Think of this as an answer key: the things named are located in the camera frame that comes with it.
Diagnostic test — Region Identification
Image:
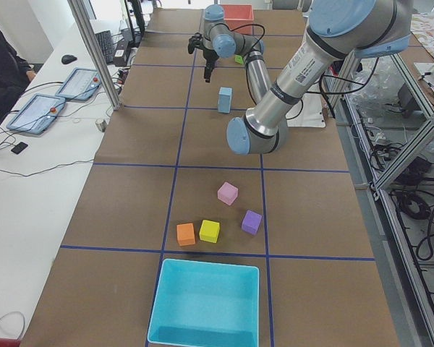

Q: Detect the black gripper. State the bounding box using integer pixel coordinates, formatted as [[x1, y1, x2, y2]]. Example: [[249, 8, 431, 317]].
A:
[[187, 33, 219, 72]]

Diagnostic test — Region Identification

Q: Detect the light blue foam cube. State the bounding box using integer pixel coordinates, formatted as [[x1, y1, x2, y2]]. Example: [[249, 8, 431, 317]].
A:
[[218, 87, 233, 103], [218, 95, 231, 113]]

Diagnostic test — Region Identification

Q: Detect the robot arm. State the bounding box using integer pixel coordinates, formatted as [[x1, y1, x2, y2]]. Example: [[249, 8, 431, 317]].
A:
[[226, 0, 413, 155], [187, 4, 272, 105]]

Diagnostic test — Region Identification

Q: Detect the green foam cube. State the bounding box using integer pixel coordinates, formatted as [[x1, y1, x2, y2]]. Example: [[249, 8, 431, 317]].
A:
[[234, 55, 244, 65]]

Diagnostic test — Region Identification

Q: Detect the red plastic bin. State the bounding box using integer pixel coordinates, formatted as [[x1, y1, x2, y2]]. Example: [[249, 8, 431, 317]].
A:
[[221, 4, 254, 35]]

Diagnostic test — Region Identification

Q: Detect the black keyboard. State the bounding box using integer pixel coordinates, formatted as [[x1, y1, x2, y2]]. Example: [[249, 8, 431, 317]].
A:
[[95, 30, 114, 64]]

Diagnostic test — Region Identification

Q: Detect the teach pendant tablet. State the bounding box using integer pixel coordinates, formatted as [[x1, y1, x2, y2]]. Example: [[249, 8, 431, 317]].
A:
[[7, 94, 66, 135], [55, 68, 101, 101]]

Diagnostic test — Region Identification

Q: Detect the small metal cylinder weight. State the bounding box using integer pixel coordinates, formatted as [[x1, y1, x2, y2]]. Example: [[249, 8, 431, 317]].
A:
[[95, 119, 107, 132]]

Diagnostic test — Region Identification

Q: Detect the black computer mouse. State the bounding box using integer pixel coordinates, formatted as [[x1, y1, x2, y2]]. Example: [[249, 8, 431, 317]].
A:
[[61, 54, 77, 65]]

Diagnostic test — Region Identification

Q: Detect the light pink foam cube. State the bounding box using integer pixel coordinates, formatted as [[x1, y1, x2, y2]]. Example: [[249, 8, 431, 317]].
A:
[[217, 181, 239, 205]]

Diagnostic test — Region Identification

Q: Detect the left teach pendant tablet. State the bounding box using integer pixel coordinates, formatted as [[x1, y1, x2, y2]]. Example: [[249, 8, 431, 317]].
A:
[[7, 94, 66, 135]]

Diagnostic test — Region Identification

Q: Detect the purple foam cube left side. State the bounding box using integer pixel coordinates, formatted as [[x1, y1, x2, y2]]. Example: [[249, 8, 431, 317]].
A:
[[241, 210, 263, 235]]

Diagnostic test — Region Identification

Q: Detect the seated person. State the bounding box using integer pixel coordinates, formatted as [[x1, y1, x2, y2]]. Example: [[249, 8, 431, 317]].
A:
[[0, 30, 36, 123]]

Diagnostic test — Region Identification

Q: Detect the yellow foam cube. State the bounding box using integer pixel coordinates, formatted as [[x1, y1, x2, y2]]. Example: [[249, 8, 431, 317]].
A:
[[199, 220, 220, 243]]

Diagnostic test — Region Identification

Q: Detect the orange foam cube left side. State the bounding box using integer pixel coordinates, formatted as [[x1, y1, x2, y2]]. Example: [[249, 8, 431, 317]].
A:
[[176, 223, 196, 247]]

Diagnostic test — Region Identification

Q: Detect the black smartphone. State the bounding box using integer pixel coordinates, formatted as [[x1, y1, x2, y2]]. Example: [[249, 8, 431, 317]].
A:
[[11, 142, 28, 155]]

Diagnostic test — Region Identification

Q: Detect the cyan plastic bin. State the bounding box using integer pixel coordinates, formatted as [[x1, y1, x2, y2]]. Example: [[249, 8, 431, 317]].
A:
[[147, 259, 260, 346]]

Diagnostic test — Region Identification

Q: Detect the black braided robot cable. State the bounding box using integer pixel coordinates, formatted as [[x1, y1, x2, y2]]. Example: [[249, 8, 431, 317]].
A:
[[227, 23, 267, 50]]

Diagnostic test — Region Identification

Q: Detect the aluminium camera post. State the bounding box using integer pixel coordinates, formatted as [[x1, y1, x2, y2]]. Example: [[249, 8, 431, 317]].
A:
[[67, 0, 121, 111]]

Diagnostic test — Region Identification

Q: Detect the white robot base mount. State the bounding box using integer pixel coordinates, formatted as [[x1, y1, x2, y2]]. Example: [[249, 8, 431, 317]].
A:
[[286, 94, 326, 128]]

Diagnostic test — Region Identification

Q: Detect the aluminium frame rack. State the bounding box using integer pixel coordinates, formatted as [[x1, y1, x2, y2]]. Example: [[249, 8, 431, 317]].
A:
[[325, 42, 434, 346]]

